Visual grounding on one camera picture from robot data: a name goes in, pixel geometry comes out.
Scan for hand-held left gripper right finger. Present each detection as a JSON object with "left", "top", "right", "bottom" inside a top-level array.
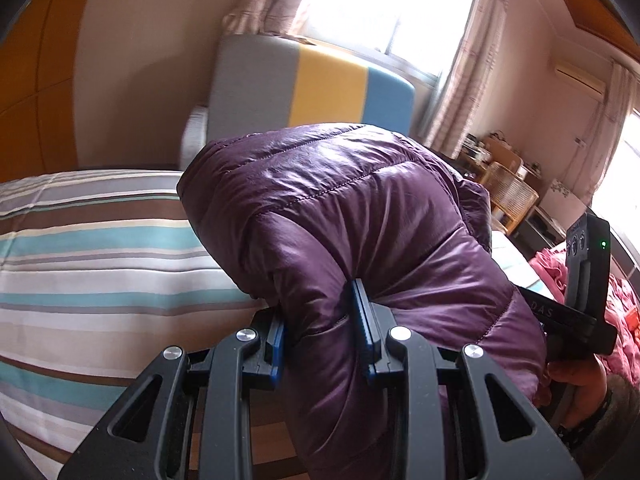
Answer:
[{"left": 350, "top": 280, "right": 583, "bottom": 480}]

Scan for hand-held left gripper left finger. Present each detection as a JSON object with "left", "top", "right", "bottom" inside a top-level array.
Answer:
[{"left": 57, "top": 307, "right": 287, "bottom": 480}]

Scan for purple puffer jacket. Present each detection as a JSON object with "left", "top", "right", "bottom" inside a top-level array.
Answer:
[{"left": 177, "top": 122, "right": 548, "bottom": 480}]

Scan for person's right forearm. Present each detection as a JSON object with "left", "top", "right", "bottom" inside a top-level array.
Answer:
[{"left": 557, "top": 375, "right": 638, "bottom": 461}]

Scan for person's right hand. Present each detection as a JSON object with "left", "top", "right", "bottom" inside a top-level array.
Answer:
[{"left": 547, "top": 357, "right": 608, "bottom": 426}]

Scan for pink quilt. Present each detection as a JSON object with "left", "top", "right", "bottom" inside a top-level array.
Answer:
[{"left": 529, "top": 247, "right": 640, "bottom": 376}]

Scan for dark low cabinet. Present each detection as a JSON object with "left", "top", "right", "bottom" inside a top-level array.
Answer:
[{"left": 515, "top": 205, "right": 571, "bottom": 246}]

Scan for small side window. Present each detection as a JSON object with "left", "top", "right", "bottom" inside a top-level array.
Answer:
[{"left": 592, "top": 110, "right": 640, "bottom": 261}]

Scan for wicker chair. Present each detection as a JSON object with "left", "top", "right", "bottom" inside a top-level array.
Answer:
[{"left": 482, "top": 160, "right": 541, "bottom": 233}]

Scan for cluttered wooden desk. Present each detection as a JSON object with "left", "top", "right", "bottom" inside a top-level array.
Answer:
[{"left": 460, "top": 132, "right": 543, "bottom": 181}]

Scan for pink side window curtain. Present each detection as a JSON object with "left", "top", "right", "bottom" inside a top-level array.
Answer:
[{"left": 590, "top": 60, "right": 640, "bottom": 201}]

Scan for striped bed sheet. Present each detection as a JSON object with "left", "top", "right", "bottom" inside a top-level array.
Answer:
[{"left": 0, "top": 170, "right": 546, "bottom": 466}]

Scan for long pink curtain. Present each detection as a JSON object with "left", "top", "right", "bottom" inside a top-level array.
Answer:
[{"left": 420, "top": 0, "right": 516, "bottom": 158}]

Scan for grey yellow blue sofa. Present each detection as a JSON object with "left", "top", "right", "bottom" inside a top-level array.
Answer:
[{"left": 180, "top": 34, "right": 416, "bottom": 171}]

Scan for large bright window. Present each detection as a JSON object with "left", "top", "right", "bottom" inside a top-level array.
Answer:
[{"left": 295, "top": 0, "right": 483, "bottom": 83}]

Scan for short pink curtain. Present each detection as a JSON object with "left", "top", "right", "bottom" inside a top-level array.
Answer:
[{"left": 222, "top": 0, "right": 321, "bottom": 41}]

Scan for orange wooden wardrobe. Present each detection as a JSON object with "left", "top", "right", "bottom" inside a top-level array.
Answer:
[{"left": 0, "top": 0, "right": 103, "bottom": 183}]

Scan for wall air conditioner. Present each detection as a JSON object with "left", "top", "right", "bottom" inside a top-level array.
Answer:
[{"left": 550, "top": 60, "right": 606, "bottom": 96}]

